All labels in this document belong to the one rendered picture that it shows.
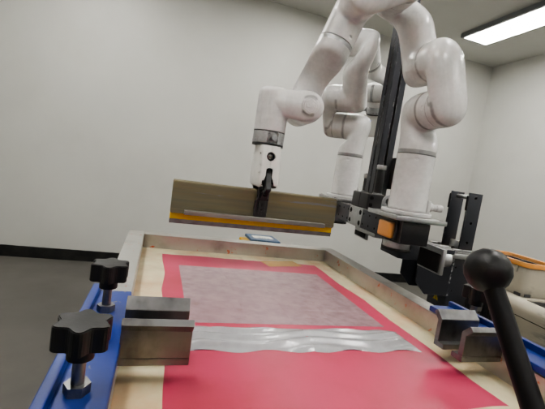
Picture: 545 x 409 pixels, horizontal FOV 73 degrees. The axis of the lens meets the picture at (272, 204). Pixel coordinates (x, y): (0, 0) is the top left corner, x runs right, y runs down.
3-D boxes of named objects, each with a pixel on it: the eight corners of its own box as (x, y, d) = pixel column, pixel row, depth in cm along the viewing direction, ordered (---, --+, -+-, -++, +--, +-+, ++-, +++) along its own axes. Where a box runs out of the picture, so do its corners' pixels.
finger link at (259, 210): (272, 191, 86) (268, 219, 86) (268, 190, 89) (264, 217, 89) (259, 189, 85) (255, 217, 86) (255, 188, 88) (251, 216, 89)
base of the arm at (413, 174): (422, 215, 106) (432, 161, 104) (452, 221, 93) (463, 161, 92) (372, 208, 102) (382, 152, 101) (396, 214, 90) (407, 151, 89)
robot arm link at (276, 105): (316, 98, 94) (328, 92, 84) (310, 140, 95) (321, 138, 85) (258, 87, 91) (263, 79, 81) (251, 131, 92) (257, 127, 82)
